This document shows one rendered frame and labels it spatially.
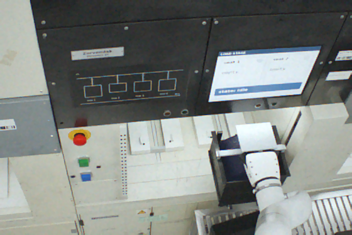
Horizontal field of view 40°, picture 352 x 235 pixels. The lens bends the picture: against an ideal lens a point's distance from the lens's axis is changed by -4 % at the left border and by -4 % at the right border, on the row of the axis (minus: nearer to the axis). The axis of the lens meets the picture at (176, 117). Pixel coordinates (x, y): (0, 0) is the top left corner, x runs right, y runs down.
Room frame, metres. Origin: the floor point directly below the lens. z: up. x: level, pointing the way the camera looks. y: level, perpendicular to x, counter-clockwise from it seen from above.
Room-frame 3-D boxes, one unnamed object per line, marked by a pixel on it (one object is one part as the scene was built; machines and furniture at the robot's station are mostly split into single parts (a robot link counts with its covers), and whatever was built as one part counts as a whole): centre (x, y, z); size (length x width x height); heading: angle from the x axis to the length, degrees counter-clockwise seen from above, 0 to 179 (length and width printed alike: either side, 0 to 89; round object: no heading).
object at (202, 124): (1.19, -0.18, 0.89); 0.22 x 0.21 x 0.04; 15
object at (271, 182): (0.72, -0.30, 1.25); 0.09 x 0.03 x 0.08; 105
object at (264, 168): (0.78, -0.29, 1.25); 0.11 x 0.10 x 0.07; 15
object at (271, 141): (0.88, -0.26, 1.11); 0.24 x 0.20 x 0.32; 105
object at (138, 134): (1.12, 0.08, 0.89); 0.22 x 0.21 x 0.04; 15
